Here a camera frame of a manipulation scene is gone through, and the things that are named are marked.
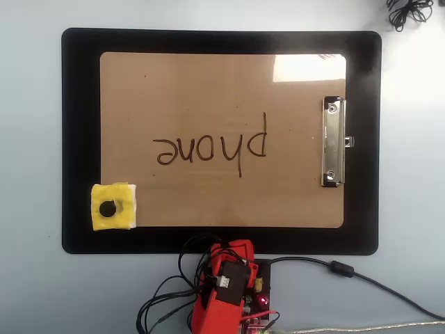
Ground silver metal clipboard clip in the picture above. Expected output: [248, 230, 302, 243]
[319, 95, 355, 188]

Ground black coiled cable bundle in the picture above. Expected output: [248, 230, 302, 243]
[385, 0, 435, 33]

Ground red jumper wire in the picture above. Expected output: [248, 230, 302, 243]
[239, 310, 281, 328]

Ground brown clipboard board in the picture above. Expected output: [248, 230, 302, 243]
[99, 51, 348, 230]

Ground black base with circuit board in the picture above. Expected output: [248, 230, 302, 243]
[239, 259, 273, 334]

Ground yellow sponge with black knob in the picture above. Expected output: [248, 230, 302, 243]
[90, 181, 137, 231]

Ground silver braided cable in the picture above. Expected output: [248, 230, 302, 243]
[267, 319, 445, 334]

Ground black desk mat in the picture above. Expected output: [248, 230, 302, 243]
[61, 27, 382, 255]

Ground black robot arm wires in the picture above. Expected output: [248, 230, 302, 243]
[136, 234, 227, 334]

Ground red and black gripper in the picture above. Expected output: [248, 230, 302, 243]
[209, 239, 260, 271]

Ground black cable with ferrite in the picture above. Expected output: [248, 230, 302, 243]
[269, 256, 445, 320]

